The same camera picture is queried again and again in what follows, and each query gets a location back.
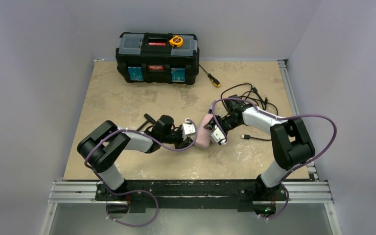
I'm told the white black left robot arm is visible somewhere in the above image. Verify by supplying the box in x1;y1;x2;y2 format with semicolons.
76;115;197;193

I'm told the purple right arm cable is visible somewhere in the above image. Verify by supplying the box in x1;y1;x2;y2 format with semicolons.
211;97;338;182

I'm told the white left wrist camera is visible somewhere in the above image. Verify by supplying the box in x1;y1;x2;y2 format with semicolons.
181;118;196;139

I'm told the pink umbrella case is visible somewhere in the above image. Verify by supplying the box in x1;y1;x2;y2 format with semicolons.
194;114;213;149

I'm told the yellow black screwdriver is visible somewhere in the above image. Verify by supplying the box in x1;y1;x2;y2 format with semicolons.
199;64;221;88

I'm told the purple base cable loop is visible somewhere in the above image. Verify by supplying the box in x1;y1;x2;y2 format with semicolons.
105;189;161;228

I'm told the yellow tape measure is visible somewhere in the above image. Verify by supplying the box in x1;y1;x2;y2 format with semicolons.
169;35;184;48

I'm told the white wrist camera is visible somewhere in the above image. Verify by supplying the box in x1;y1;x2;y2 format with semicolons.
209;126;227;145
181;118;196;139

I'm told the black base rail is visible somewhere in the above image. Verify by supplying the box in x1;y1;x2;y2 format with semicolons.
95;179;288;215

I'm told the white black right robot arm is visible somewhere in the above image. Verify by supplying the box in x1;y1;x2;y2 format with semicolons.
204;96;315;188

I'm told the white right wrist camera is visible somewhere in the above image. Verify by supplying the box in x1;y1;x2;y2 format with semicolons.
209;126;227;145

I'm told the black usb cable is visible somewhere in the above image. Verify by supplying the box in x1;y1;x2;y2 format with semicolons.
220;83;279;141

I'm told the black plastic toolbox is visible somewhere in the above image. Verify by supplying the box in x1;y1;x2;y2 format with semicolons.
115;32;200;85

